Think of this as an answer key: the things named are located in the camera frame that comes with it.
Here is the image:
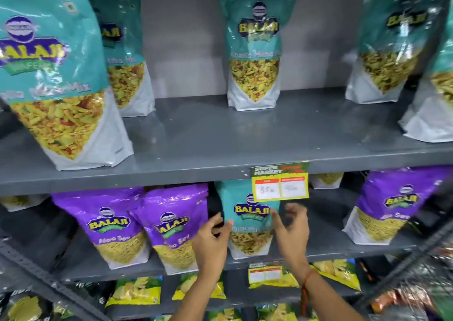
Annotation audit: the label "person's right forearm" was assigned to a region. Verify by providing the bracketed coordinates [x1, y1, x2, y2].
[290, 267, 370, 321]

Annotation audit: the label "person's right hand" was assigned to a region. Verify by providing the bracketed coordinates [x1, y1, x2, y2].
[270, 202, 310, 274]

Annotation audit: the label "grey metal shelf board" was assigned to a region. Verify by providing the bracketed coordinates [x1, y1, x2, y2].
[0, 87, 453, 196]
[105, 276, 359, 311]
[53, 190, 441, 283]

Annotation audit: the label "person's left forearm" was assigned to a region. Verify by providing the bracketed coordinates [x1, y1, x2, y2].
[169, 273, 228, 321]

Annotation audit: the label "large teal snack pouch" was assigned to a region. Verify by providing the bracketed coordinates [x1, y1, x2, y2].
[0, 0, 134, 171]

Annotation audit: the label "row of yellow chip packets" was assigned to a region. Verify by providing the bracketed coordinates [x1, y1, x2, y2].
[105, 259, 362, 321]

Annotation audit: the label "grey perforated rack strut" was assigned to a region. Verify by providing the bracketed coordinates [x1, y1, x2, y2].
[0, 240, 111, 321]
[354, 222, 453, 308]

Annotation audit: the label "shiny orange snack packets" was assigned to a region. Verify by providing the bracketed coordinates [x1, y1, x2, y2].
[368, 247, 453, 321]

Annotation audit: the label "purple snack pouch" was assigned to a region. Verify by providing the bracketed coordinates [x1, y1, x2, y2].
[51, 187, 152, 270]
[129, 184, 209, 276]
[342, 166, 453, 246]

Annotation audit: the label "yellow price tag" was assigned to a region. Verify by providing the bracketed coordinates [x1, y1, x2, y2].
[251, 161, 310, 202]
[248, 262, 284, 284]

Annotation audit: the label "person's left hand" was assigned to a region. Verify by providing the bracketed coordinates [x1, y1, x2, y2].
[192, 213, 234, 279]

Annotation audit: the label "red thread wristband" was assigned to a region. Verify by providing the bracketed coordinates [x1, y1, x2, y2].
[300, 268, 316, 318]

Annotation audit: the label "white-bottomed snack pouch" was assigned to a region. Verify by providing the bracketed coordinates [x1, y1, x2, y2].
[0, 194, 49, 212]
[309, 172, 344, 190]

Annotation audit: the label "black chip packet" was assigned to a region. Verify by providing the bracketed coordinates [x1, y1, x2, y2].
[5, 294, 45, 321]
[50, 282, 108, 321]

